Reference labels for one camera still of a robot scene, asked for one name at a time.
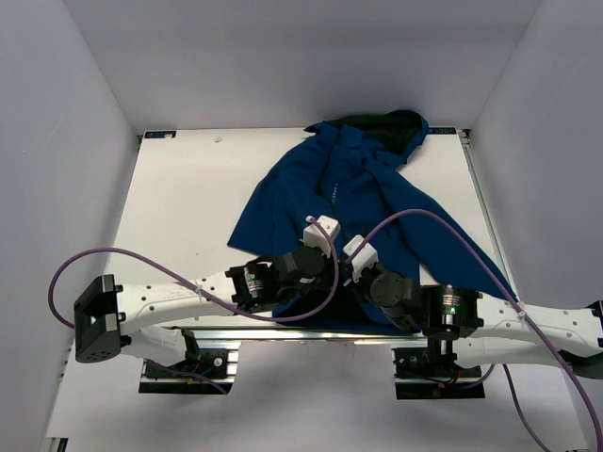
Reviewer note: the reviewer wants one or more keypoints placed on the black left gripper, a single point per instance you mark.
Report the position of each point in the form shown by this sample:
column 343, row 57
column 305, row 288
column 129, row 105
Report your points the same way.
column 327, row 273

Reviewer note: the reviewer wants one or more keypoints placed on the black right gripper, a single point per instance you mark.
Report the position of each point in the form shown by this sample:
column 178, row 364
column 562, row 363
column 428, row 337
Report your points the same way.
column 360, row 273

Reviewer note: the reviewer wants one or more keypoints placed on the blue and black jacket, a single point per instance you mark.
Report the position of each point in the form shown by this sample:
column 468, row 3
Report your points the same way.
column 348, row 169

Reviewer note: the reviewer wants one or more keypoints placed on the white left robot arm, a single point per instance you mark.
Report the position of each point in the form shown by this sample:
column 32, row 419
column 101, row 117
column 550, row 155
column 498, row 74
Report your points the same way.
column 137, row 320

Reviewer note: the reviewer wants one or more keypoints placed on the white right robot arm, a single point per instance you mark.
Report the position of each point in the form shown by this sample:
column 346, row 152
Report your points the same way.
column 464, row 327

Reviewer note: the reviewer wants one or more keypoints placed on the right blue table label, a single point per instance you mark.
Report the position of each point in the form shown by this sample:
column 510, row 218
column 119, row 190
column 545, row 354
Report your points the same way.
column 442, row 131

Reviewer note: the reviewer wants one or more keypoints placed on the blue table label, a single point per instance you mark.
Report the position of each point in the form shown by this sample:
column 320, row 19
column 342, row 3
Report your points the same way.
column 442, row 131
column 159, row 134

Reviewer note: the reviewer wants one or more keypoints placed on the left blue table label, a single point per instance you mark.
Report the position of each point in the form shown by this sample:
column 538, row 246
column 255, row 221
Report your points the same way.
column 159, row 134

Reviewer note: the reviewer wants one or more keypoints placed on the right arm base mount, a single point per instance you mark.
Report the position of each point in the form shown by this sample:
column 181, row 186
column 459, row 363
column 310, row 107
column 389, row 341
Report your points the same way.
column 430, row 373

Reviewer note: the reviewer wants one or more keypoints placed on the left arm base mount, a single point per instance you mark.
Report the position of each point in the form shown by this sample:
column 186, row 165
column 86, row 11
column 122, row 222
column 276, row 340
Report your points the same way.
column 208, row 368

